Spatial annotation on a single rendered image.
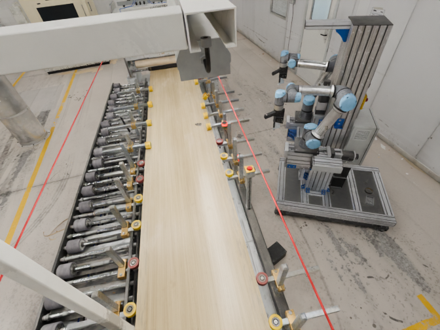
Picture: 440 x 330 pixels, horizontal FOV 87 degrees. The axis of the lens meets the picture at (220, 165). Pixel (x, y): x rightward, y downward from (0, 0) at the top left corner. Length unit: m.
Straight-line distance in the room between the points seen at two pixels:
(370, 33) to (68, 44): 1.97
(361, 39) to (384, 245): 2.14
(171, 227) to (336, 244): 1.89
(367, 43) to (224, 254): 1.83
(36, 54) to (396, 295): 3.02
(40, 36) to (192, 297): 1.56
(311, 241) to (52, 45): 2.83
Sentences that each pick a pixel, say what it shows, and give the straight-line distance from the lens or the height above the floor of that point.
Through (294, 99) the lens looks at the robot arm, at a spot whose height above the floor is 1.62.
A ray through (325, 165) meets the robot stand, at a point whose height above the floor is 0.95.
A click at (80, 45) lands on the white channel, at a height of 2.44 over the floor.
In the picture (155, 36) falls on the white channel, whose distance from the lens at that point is 0.38.
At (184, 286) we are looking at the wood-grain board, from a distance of 1.74.
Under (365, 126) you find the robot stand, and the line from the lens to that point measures 2.47.
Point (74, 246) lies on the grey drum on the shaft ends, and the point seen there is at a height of 0.85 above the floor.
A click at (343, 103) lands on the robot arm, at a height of 1.61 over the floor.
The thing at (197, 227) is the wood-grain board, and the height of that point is 0.90.
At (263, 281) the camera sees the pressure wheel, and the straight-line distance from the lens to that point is 1.72.
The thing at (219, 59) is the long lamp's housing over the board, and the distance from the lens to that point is 0.56.
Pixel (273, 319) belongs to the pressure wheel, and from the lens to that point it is 1.67.
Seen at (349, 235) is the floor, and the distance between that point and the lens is 3.13.
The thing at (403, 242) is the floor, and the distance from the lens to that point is 3.35.
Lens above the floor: 2.53
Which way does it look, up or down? 45 degrees down
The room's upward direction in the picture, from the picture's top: 6 degrees counter-clockwise
